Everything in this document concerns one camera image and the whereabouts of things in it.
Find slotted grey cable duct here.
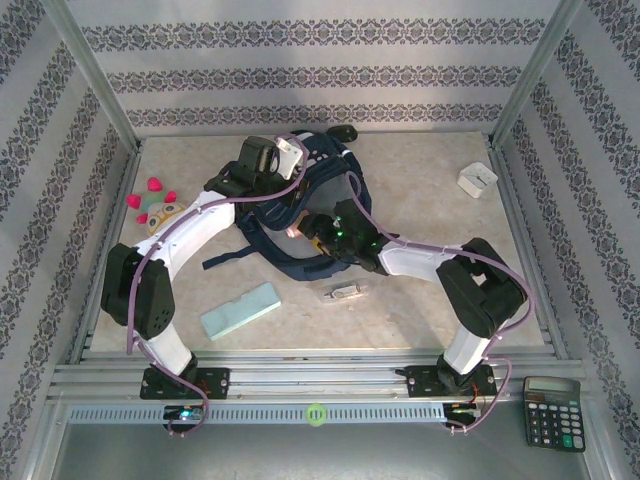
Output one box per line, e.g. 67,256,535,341
66,403,447,425

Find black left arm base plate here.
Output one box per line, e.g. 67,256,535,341
139,367,231,401

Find black desk calculator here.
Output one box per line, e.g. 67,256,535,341
523,376,586,454

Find cream plush toy pink knobs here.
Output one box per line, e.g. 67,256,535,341
125,177,189,237

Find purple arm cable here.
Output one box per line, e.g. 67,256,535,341
127,134,307,439
344,172,539,436

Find aluminium frame post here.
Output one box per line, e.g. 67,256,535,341
487,0,586,149
42,0,144,154

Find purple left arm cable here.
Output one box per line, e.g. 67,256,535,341
127,134,307,439

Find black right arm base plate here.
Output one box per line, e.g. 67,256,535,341
402,364,499,400

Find navy blue backpack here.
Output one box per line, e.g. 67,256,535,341
202,130,374,282

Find aluminium mounting rail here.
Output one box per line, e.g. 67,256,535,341
47,349,586,404

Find white square alarm clock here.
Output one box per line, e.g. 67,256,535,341
457,161,499,200

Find light blue pencil case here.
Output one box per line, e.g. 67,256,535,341
200,282,282,342

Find aluminium side rail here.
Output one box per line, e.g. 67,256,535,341
69,149,144,364
488,144,571,360

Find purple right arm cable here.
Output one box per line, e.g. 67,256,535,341
344,172,539,436

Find small controller board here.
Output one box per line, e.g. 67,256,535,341
163,403,207,425
442,402,485,424

